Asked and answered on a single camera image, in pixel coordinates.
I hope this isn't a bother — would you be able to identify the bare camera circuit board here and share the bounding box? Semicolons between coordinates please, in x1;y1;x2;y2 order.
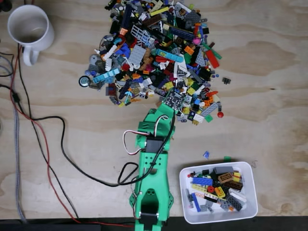
164;89;186;109

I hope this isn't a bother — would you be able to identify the white ceramic mug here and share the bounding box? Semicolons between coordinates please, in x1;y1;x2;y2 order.
7;4;55;67

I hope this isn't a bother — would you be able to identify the white Lego fence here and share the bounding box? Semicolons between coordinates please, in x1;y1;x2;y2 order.
131;24;150;46

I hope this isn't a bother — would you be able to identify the large grey Lego plate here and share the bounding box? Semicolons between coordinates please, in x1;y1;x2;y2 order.
127;44;147;66

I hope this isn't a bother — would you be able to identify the thick black cable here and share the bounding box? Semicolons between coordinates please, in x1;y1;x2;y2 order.
0;84;140;187

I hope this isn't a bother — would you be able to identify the green long Lego plate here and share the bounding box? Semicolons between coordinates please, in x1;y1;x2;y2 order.
201;42;222;60

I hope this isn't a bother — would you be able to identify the yellow long Lego plate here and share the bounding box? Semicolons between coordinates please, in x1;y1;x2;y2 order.
192;184;208;193

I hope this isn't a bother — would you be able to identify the red long Lego brick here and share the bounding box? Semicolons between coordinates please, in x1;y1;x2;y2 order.
205;49;220;69

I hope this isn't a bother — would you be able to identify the grey Lego wedge plate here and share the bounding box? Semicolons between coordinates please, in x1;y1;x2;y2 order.
195;51;207;67

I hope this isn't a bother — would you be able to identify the dark blue long plate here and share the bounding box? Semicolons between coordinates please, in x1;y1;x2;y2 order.
169;26;195;41

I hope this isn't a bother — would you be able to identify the dark brown Lego brick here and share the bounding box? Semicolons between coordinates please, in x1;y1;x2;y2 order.
223;180;244;191

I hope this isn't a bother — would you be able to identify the red cable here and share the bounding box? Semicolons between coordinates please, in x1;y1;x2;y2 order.
9;44;135;228

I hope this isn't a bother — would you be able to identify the grey braided cable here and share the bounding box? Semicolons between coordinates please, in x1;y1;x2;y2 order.
0;55;27;223

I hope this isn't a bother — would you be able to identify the light blue Lego brick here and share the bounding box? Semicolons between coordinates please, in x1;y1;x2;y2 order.
92;68;120;84

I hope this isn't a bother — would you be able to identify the blue narrow Lego plate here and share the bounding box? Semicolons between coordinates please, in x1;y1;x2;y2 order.
191;192;202;213

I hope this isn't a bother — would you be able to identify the white plastic bin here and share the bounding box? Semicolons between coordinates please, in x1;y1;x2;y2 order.
179;161;258;225

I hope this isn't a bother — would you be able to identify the grey round Lego dish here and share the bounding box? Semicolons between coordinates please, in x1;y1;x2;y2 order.
89;54;102;65

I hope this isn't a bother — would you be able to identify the white Lego slope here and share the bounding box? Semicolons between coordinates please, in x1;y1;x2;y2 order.
228;189;248;203

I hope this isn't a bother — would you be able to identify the light blue long plate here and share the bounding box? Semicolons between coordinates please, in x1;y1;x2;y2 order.
155;49;184;64

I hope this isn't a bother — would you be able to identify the black device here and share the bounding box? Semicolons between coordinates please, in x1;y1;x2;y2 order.
0;0;13;13

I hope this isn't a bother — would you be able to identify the dark blue Lego beam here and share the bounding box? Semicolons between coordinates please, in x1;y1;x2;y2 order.
121;4;133;29

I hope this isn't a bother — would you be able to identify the grey Lego brick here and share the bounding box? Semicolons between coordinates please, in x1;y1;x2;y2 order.
213;166;234;175

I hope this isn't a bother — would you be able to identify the grey narrow Lego piece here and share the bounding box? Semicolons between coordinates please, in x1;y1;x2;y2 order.
185;189;194;209

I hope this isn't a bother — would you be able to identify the grey studded Lego plate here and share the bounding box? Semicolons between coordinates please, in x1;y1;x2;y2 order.
200;102;219;118

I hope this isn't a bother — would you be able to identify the dark grey Lego plate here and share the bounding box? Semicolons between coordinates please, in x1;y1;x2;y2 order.
225;194;244;212

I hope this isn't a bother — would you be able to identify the thin black cable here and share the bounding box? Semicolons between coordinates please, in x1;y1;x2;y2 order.
17;43;79;218

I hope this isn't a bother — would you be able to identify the white long Lego brick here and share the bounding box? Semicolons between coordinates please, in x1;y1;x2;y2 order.
104;45;118;61

